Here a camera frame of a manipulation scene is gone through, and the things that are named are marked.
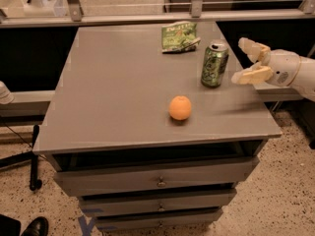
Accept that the black shoe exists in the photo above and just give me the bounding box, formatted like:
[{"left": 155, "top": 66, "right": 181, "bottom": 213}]
[{"left": 21, "top": 216, "right": 49, "bottom": 236}]

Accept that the white cylinder object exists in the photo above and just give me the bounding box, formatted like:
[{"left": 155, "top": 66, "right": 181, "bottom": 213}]
[{"left": 0, "top": 81, "right": 14, "bottom": 104}]

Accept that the middle grey drawer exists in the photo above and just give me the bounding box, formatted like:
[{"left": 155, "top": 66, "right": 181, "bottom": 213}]
[{"left": 80, "top": 189, "right": 236, "bottom": 216}]

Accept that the green snack bag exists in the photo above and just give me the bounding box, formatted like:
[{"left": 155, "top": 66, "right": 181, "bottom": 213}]
[{"left": 161, "top": 21, "right": 201, "bottom": 53}]

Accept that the metal rail frame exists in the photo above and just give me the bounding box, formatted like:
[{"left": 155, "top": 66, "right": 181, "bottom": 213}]
[{"left": 1, "top": 0, "right": 314, "bottom": 28}]

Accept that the green soda can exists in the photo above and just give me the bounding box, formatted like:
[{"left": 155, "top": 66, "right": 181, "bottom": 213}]
[{"left": 201, "top": 39, "right": 229, "bottom": 88}]

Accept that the orange fruit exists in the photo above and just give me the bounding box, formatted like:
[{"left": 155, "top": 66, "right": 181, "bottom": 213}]
[{"left": 168, "top": 95, "right": 192, "bottom": 121}]

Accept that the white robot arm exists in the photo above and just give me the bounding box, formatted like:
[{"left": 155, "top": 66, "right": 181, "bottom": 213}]
[{"left": 231, "top": 37, "right": 315, "bottom": 101}]

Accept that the blue tape mark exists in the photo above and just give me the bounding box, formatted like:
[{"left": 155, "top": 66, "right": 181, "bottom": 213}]
[{"left": 78, "top": 212, "right": 104, "bottom": 236}]

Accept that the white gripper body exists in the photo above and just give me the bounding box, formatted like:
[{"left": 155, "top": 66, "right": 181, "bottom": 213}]
[{"left": 262, "top": 49, "right": 300, "bottom": 87}]

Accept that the bottom grey drawer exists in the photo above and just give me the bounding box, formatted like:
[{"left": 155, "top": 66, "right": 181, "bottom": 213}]
[{"left": 95, "top": 208, "right": 222, "bottom": 232}]

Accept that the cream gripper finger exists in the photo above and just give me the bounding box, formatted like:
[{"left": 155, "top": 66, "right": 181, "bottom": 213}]
[
  {"left": 238, "top": 37, "right": 271, "bottom": 63},
  {"left": 231, "top": 62, "right": 274, "bottom": 85}
]

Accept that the black stand leg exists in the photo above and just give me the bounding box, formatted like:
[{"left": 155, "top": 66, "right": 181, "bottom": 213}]
[{"left": 0, "top": 125, "right": 42, "bottom": 191}]

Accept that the top grey drawer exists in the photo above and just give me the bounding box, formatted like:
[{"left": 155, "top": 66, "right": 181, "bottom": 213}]
[{"left": 54, "top": 156, "right": 259, "bottom": 197}]

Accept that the grey drawer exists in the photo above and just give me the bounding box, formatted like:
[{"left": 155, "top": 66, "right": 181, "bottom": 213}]
[
  {"left": 95, "top": 208, "right": 222, "bottom": 232},
  {"left": 54, "top": 156, "right": 259, "bottom": 197},
  {"left": 80, "top": 189, "right": 236, "bottom": 216}
]

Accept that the grey drawer cabinet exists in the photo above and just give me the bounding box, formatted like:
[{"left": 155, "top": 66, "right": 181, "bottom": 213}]
[{"left": 32, "top": 21, "right": 284, "bottom": 233}]

